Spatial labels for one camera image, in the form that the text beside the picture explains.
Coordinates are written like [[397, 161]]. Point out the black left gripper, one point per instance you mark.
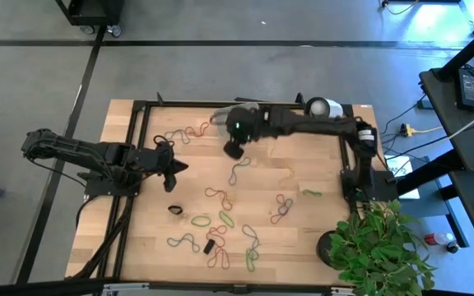
[[148, 160]]

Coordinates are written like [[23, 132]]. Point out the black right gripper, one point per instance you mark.
[[247, 125]]

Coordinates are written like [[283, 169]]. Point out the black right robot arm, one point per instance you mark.
[[323, 123]]

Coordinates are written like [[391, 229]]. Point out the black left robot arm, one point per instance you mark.
[[76, 150]]

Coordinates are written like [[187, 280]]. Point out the teal rubber band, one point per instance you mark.
[[237, 166], [289, 202], [183, 236], [248, 230], [178, 131]]

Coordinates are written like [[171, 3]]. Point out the red rubber band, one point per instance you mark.
[[210, 190], [210, 263], [220, 227], [207, 126], [280, 197]]

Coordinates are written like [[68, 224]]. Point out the translucent grey plastic bin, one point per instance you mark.
[[220, 117]]

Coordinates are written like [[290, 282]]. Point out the orange rubber band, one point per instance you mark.
[[228, 207]]

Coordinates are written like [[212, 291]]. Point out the green rubber band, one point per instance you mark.
[[193, 222], [224, 217], [311, 192], [248, 263]]

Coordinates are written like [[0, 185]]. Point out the black plant pot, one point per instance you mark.
[[323, 251]]

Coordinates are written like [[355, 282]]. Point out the white box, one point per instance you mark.
[[397, 166]]

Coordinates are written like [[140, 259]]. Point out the yellow power strip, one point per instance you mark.
[[405, 130]]

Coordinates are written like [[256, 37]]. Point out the green leafy plant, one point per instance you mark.
[[377, 251]]

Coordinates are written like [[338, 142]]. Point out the black wheeled cart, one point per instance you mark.
[[93, 10]]

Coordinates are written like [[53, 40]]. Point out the black plug adapter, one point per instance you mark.
[[425, 104]]

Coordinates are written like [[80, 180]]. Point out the bottle with red label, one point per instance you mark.
[[438, 238]]

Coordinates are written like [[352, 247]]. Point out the small black bottle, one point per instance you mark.
[[453, 248]]

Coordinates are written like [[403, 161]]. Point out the black power adapter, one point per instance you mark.
[[470, 90]]

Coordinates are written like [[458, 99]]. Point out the black diagonal beam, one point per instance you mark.
[[467, 51]]

